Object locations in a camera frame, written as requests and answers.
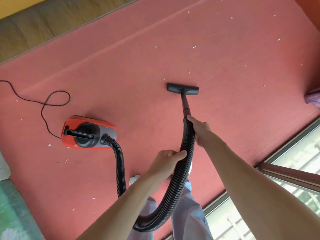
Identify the person's right hand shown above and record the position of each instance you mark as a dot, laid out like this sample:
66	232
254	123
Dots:
203	132

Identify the person's left hand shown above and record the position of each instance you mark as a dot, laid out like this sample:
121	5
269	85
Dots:
162	164

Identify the person's left thumb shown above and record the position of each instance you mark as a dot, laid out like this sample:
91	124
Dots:
179	155

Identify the person's right thumb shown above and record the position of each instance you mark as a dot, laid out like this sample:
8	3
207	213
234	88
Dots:
192	119

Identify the person's left forearm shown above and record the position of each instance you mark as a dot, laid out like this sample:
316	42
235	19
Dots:
120	209

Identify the person's right forearm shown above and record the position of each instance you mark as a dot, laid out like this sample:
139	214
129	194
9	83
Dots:
250	189

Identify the black vacuum wand tube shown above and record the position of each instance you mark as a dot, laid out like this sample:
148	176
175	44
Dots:
185	104

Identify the white shoe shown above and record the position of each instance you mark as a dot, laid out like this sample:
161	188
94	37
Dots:
190	168
134	179

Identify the black vacuum floor nozzle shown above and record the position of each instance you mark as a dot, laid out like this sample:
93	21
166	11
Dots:
175	87

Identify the light blue trousers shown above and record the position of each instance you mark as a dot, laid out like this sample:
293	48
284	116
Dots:
190	217

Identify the red carpet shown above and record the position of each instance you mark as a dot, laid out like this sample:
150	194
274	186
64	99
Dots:
225	59

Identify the scattered white paper scraps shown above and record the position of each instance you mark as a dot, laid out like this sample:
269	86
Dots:
194	46

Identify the red canister vacuum cleaner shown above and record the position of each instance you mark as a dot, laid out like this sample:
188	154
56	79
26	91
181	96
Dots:
75	122

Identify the pink cloth item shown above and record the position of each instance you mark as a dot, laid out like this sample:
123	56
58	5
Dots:
313	97

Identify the green patterned cushion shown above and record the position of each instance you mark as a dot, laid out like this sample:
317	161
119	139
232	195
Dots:
15	212

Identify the window frame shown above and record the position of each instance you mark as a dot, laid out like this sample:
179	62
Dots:
282	170

